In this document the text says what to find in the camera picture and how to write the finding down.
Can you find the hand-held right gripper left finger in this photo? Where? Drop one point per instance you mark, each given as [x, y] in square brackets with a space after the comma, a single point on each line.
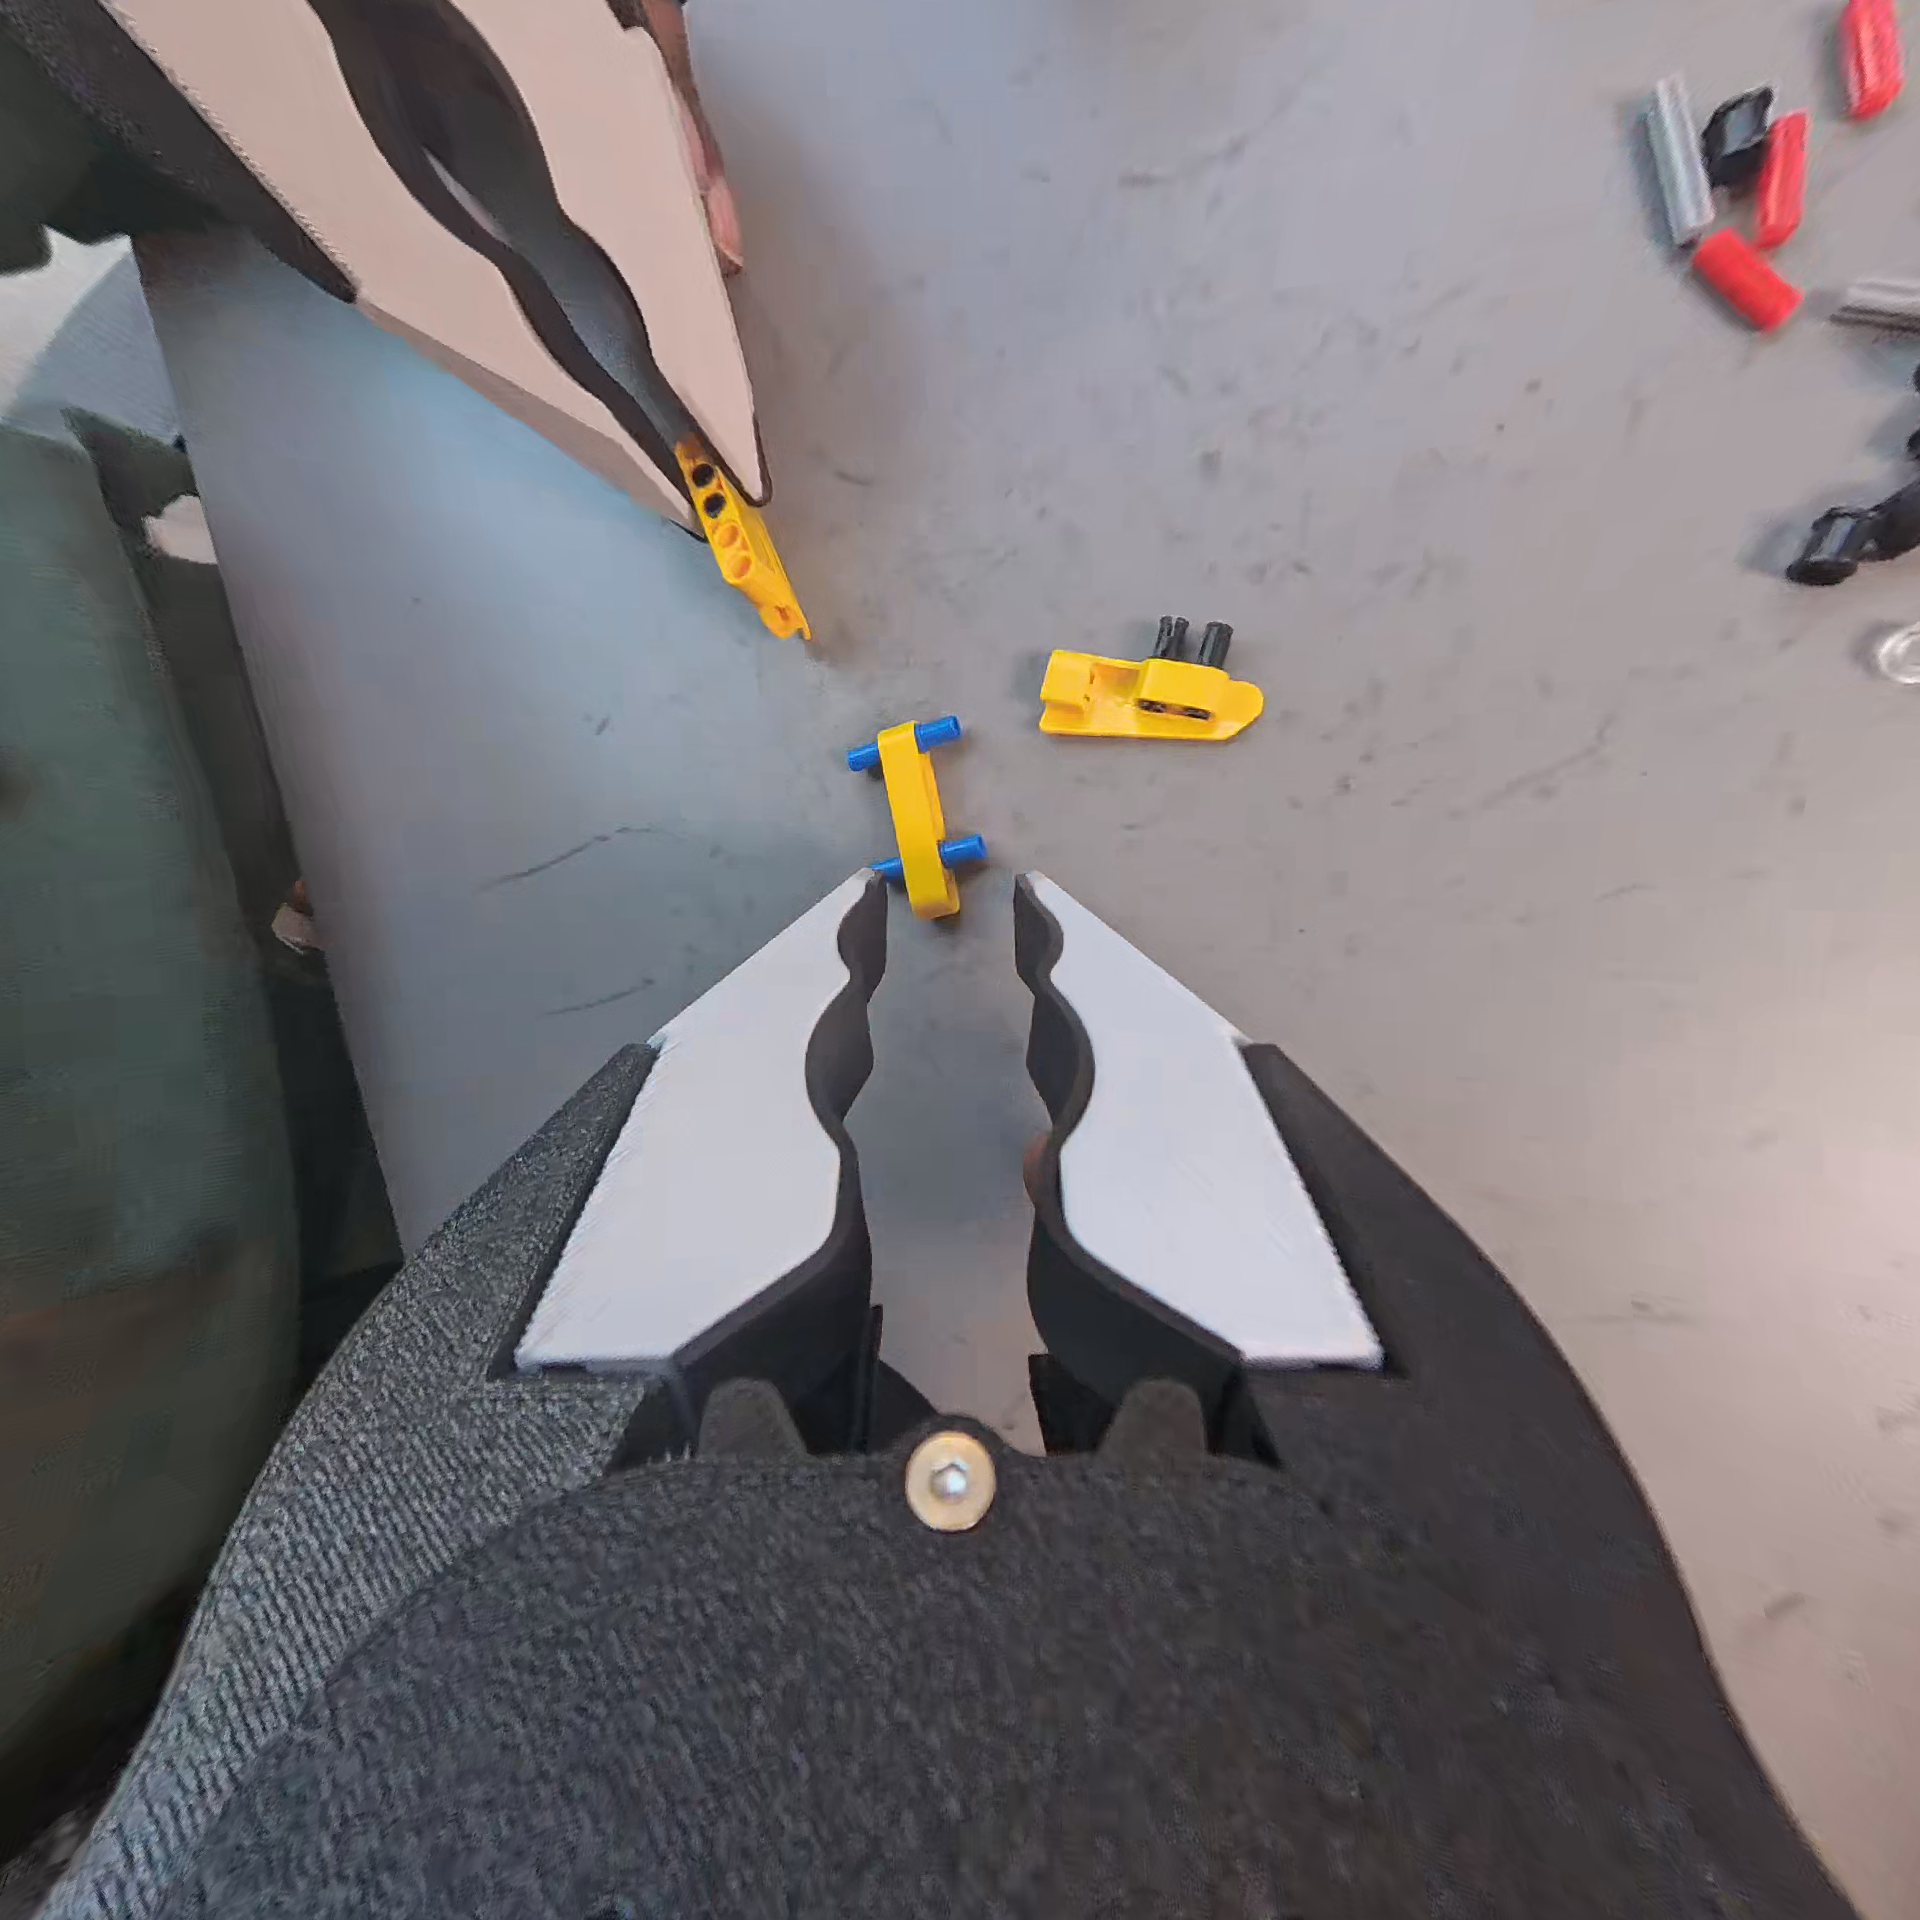
[690, 1201]

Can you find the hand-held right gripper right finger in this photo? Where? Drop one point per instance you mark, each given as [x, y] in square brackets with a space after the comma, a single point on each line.
[1200, 1201]

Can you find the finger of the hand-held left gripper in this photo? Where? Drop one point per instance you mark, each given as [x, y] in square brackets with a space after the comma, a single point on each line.
[329, 196]
[629, 149]

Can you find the yellow lego beam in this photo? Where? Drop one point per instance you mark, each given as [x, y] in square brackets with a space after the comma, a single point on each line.
[918, 827]
[732, 540]

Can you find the blue lego pin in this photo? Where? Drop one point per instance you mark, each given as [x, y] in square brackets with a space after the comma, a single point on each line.
[937, 735]
[961, 852]

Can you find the black lego pin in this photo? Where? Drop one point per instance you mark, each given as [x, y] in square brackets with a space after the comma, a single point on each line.
[1170, 639]
[1214, 643]

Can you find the pile of small lego connectors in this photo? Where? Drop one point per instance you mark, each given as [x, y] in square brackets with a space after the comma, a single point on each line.
[1740, 278]

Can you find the person's left hand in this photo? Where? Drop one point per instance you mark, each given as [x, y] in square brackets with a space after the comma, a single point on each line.
[717, 212]

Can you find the person's right hand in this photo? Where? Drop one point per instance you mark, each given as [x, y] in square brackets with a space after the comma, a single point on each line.
[1039, 1171]

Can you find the grey mesh chair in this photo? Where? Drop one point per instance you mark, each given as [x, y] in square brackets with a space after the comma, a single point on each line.
[77, 331]

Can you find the white fabric scrap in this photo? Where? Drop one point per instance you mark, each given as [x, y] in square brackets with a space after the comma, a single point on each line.
[184, 534]

